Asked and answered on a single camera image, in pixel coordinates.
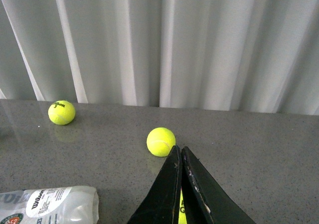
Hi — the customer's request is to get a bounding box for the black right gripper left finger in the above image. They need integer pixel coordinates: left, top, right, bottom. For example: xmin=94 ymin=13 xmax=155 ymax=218
xmin=128 ymin=145 xmax=182 ymax=224

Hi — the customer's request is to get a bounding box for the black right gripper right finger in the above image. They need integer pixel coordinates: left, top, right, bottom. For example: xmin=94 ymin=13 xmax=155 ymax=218
xmin=181 ymin=146 xmax=254 ymax=224

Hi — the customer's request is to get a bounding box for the Roland Garros tennis ball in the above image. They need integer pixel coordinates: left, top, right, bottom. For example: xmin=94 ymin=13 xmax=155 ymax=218
xmin=178 ymin=190 xmax=187 ymax=224

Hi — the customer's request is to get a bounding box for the clear Wilson tennis can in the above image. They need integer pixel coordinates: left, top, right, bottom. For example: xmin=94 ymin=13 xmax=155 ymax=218
xmin=0 ymin=186 xmax=99 ymax=224

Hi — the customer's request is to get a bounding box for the plain yellow tennis ball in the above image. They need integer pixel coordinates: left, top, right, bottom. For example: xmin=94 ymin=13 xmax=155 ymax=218
xmin=147 ymin=127 xmax=176 ymax=157

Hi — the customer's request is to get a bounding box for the Wilson 3 tennis ball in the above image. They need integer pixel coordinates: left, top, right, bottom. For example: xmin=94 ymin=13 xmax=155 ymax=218
xmin=48 ymin=101 xmax=76 ymax=125

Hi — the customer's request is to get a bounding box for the white pleated curtain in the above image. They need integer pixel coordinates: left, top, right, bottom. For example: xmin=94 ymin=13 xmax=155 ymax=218
xmin=0 ymin=0 xmax=319 ymax=115

